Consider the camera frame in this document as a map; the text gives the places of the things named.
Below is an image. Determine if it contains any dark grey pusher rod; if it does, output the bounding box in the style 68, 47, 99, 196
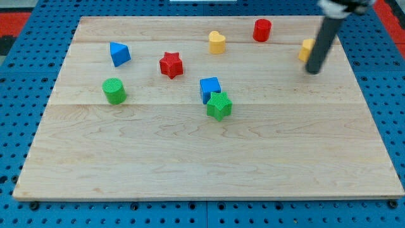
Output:
305, 16, 344, 75

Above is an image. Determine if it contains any green star block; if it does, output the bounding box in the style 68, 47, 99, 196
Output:
206, 92, 232, 122

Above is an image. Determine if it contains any yellow heart block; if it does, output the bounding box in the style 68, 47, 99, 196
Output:
208, 30, 226, 54

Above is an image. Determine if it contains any blue triangle block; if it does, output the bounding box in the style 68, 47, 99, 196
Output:
109, 42, 131, 67

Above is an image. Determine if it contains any red cylinder block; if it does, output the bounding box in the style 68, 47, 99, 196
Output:
252, 18, 272, 42

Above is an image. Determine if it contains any wooden board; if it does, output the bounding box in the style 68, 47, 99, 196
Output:
13, 16, 404, 201

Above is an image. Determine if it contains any green cylinder block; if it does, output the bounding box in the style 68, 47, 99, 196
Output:
102, 78, 127, 105

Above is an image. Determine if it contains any red star block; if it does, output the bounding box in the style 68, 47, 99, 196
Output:
159, 52, 184, 79

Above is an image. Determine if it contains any blue cube block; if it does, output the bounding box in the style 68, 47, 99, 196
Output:
199, 77, 221, 105

